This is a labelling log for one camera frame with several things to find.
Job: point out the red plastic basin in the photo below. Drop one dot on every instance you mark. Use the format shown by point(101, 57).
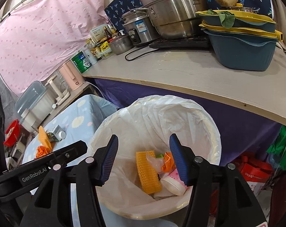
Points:
point(11, 133)

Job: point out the white plastic bin liner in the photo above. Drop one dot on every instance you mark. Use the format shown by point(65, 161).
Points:
point(180, 118)

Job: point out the green canister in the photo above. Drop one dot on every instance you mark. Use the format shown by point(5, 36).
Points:
point(80, 62)

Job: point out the yellow label packet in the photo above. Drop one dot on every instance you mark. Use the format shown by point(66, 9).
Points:
point(105, 46)

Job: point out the green vegetable leaf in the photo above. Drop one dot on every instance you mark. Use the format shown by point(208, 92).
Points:
point(227, 20)

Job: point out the green plastic bag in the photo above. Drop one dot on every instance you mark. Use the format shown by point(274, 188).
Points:
point(282, 151)

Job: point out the white and green carton box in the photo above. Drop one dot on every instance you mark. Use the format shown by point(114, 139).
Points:
point(98, 33)

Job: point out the black induction cooker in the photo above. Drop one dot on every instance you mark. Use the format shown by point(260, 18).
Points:
point(180, 43)

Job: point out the orange wrapper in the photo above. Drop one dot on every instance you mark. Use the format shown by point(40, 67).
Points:
point(41, 151)
point(168, 163)

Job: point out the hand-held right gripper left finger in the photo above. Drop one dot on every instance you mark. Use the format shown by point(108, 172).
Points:
point(107, 160)

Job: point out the cream plastic waste bin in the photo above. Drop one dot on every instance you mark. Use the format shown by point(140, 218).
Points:
point(133, 213)

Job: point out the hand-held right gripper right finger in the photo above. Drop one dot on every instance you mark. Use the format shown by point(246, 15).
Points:
point(178, 160)

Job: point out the pink dotted sheet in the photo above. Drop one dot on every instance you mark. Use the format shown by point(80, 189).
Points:
point(39, 40)

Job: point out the dark green drink carton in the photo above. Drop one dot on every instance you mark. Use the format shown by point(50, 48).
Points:
point(53, 132)

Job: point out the glass electric kettle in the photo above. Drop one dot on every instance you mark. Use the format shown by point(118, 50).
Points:
point(55, 87)

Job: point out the pink electric kettle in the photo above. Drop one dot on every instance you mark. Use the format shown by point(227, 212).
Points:
point(71, 75)

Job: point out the orange foam fruit net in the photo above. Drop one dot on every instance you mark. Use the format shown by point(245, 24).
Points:
point(44, 139)
point(147, 172)

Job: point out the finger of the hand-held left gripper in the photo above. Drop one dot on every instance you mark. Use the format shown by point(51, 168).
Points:
point(29, 173)

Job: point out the large blue plastic basin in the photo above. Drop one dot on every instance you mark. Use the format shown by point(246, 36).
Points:
point(240, 54)

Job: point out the dark tea tin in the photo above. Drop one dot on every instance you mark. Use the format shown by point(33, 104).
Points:
point(96, 52)

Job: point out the steel rice cooker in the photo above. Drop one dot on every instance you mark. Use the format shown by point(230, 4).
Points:
point(138, 28)

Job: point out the dark sauce bottle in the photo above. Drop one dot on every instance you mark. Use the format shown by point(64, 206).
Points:
point(107, 33)

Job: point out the small steel pot with lid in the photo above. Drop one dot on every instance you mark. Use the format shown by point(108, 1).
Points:
point(120, 45)

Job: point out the clear plastic bag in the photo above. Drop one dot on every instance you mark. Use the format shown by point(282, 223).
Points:
point(156, 164)

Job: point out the purple cloth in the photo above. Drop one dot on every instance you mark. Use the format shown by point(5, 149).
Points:
point(240, 127)

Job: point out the navy floral cloth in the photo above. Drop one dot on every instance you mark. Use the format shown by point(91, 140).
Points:
point(120, 2)

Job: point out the pink floral paper cup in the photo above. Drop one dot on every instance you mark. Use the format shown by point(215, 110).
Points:
point(173, 182)

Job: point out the red shopping bag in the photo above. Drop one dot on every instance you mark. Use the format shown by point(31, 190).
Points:
point(251, 167)

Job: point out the large steel steamer pot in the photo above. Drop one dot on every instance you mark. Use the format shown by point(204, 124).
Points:
point(176, 11)

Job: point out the blue polka dot tablecloth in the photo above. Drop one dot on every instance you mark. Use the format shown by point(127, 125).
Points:
point(86, 113)

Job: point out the yellow plastic colander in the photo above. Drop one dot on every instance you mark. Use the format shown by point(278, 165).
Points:
point(251, 32)

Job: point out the white bottle cap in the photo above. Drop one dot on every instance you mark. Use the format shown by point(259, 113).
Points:
point(62, 134)

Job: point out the dish rack with clear lid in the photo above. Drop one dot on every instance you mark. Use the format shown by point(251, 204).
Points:
point(36, 99)

